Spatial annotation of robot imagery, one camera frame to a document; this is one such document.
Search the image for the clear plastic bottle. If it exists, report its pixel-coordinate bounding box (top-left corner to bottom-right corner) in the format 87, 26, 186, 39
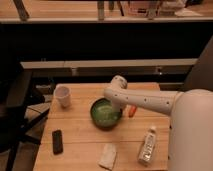
138, 126, 156, 165

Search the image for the green ceramic bowl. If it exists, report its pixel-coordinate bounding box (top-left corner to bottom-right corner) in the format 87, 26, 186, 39
90, 98, 122, 129

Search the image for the long wooden bench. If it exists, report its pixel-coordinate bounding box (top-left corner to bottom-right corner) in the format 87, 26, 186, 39
22, 58, 196, 77

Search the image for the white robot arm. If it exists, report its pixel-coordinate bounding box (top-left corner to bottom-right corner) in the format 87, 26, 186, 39
104, 75, 213, 171

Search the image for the black office chair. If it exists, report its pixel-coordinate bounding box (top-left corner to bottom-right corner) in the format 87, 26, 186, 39
0, 71, 49, 171

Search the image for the orange carrot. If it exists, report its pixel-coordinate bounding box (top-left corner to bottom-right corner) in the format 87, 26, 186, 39
128, 106, 137, 118

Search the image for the white paper cup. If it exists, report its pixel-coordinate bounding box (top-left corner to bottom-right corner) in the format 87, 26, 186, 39
54, 86, 70, 108

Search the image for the white folded cloth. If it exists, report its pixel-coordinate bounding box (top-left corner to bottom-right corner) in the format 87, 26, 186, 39
98, 143, 117, 171

